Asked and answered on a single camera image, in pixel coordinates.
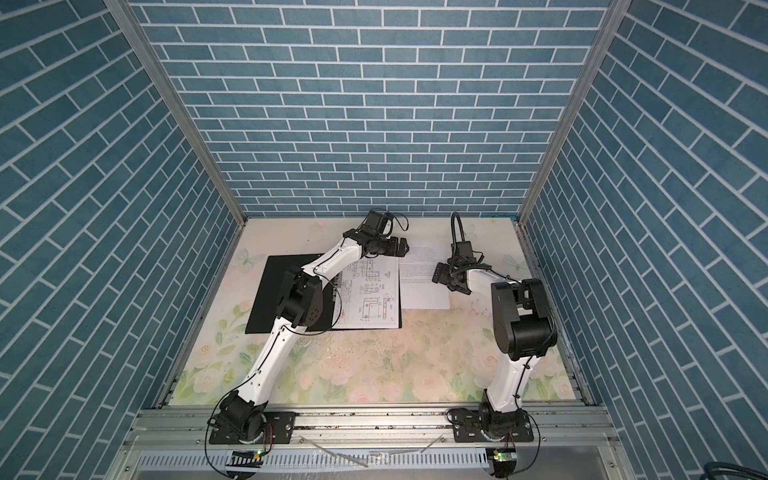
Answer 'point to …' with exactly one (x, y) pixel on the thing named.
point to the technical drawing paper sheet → (369, 295)
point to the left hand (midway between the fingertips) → (399, 246)
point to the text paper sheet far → (417, 268)
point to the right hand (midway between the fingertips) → (445, 274)
